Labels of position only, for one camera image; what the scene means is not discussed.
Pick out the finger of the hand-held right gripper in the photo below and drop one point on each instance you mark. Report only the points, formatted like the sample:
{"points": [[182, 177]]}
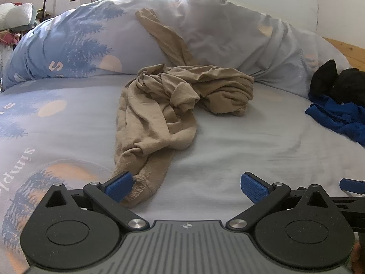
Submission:
{"points": [[355, 205], [353, 186]]}

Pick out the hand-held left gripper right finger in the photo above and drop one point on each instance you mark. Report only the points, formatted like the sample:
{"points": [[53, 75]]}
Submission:
{"points": [[253, 188]]}

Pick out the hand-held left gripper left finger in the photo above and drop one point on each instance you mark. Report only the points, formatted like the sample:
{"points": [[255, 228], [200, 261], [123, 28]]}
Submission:
{"points": [[118, 187]]}

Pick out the tan long-sleeve shirt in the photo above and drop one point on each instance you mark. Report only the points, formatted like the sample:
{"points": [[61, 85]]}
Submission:
{"points": [[154, 114]]}

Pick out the royal blue garment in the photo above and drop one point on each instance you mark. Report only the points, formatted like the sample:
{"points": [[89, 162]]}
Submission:
{"points": [[339, 117]]}

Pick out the black garment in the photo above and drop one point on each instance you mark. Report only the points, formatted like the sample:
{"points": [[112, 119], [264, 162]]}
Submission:
{"points": [[348, 85]]}

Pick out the wooden headboard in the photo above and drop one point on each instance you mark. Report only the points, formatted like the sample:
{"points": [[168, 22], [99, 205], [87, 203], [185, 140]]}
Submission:
{"points": [[353, 51]]}

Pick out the blue tree-print duvet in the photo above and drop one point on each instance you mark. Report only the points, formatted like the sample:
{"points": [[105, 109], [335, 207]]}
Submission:
{"points": [[228, 40]]}

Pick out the white quilted pillow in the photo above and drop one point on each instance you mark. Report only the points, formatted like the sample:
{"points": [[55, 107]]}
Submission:
{"points": [[17, 14]]}

